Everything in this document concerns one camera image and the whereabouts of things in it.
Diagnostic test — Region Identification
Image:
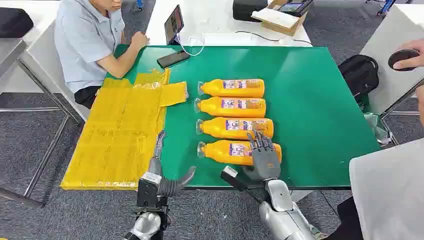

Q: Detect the steel frame table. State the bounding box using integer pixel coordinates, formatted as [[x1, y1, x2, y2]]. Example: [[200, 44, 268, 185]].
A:
[[0, 0, 90, 210]]

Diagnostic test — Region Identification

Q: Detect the black tablet on stand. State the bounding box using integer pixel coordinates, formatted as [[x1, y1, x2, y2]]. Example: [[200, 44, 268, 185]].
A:
[[164, 4, 185, 46]]

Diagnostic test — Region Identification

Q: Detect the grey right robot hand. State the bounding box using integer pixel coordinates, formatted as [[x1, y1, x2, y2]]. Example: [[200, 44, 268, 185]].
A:
[[241, 130, 282, 183]]

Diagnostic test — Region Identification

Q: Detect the pale green plastic bag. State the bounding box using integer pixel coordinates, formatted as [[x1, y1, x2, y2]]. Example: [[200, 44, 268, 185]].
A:
[[362, 112, 393, 146]]

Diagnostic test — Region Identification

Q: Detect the black backpack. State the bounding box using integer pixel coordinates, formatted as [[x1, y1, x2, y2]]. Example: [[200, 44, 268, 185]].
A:
[[337, 54, 380, 104]]

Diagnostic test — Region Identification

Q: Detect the person's hand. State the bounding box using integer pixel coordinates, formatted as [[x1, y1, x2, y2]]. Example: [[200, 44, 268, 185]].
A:
[[392, 38, 424, 71]]

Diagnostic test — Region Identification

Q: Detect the black cable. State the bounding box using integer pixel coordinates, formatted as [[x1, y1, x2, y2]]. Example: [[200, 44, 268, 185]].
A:
[[235, 30, 314, 47]]

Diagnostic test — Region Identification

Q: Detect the black device with screen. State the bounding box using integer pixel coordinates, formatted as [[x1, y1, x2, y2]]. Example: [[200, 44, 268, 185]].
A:
[[277, 0, 314, 18]]

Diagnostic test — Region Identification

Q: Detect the cardboard box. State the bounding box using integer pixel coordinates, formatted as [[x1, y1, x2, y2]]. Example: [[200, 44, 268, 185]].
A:
[[251, 0, 314, 37]]

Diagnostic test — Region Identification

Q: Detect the orange drink bottle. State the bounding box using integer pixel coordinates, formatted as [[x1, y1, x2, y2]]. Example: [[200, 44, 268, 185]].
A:
[[195, 117, 275, 141], [194, 96, 267, 119], [197, 78, 266, 99], [197, 139, 283, 167]]

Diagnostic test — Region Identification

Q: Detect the handheld controller white and black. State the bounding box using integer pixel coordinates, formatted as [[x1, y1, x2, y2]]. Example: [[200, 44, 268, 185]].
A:
[[388, 48, 421, 72]]

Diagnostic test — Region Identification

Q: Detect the white table with steel legs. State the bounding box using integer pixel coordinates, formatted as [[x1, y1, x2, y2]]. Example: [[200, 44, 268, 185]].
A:
[[359, 3, 424, 147]]

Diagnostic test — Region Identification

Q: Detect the green table mat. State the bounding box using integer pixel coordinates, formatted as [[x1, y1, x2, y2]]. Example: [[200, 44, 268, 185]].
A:
[[112, 45, 382, 190]]

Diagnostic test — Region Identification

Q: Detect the black smartphone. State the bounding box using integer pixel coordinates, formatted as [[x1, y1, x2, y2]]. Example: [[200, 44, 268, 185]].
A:
[[156, 49, 191, 69]]

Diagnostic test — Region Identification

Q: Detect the white cable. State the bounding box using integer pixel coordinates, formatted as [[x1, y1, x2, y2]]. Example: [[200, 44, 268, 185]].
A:
[[175, 33, 206, 57]]

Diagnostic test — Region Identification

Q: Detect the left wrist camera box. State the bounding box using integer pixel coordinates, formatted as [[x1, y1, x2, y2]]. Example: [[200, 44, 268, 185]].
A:
[[136, 172, 163, 209]]

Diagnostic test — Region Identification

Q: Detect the standing person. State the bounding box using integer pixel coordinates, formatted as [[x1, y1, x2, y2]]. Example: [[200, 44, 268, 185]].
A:
[[326, 84, 424, 240]]

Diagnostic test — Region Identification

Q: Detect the yellow plastic sheet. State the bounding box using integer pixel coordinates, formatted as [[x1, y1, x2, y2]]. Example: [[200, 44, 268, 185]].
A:
[[60, 67, 189, 191]]

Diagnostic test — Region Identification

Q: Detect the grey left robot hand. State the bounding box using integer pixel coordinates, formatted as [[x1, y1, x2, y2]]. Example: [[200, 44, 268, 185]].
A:
[[149, 130, 197, 198]]

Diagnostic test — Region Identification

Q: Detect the black case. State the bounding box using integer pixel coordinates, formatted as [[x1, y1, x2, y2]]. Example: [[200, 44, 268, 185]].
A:
[[232, 0, 269, 23]]

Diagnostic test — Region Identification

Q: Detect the black cushion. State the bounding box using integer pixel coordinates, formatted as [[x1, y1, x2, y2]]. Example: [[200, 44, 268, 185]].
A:
[[0, 7, 35, 39]]

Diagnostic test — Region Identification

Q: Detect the seated person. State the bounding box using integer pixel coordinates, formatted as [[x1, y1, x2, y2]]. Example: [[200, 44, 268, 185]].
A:
[[53, 0, 151, 110]]

